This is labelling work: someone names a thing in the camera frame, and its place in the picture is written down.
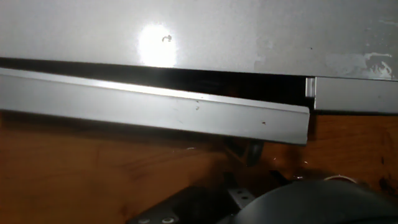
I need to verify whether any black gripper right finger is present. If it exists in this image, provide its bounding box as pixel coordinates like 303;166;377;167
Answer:
245;141;265;167

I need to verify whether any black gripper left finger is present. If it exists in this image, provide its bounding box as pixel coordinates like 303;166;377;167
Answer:
126;185;256;224

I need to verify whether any silver microwave oven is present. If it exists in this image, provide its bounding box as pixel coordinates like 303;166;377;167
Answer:
0;0;398;146

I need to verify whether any orange wooden board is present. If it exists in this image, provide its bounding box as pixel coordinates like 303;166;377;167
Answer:
0;110;398;224

